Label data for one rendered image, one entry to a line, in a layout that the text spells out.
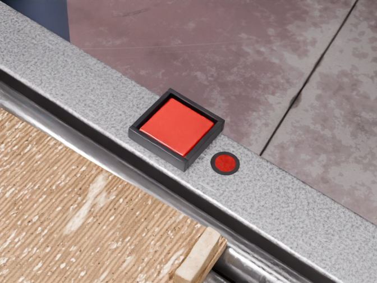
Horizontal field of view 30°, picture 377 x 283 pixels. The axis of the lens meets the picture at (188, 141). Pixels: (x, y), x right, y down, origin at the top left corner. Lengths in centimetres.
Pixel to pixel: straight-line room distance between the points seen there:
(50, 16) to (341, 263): 75
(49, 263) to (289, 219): 24
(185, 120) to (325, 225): 19
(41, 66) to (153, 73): 126
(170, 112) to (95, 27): 146
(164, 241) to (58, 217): 11
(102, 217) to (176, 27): 159
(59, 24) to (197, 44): 94
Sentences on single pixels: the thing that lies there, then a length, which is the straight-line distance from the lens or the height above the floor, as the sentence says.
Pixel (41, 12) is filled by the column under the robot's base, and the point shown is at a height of 69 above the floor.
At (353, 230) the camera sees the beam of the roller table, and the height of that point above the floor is 91.
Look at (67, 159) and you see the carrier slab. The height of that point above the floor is 94.
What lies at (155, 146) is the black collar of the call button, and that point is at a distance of 74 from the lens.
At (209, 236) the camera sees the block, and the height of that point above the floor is 96.
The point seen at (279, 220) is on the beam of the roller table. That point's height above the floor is 91.
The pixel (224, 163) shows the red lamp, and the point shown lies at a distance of 76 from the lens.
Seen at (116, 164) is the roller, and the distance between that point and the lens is 74.
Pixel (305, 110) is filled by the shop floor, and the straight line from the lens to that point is 206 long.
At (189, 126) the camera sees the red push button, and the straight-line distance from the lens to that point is 77.
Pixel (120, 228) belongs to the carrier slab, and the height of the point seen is 94.
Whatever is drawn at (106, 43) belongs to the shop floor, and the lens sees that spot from 218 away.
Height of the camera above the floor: 152
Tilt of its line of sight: 52 degrees down
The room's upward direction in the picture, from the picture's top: 7 degrees clockwise
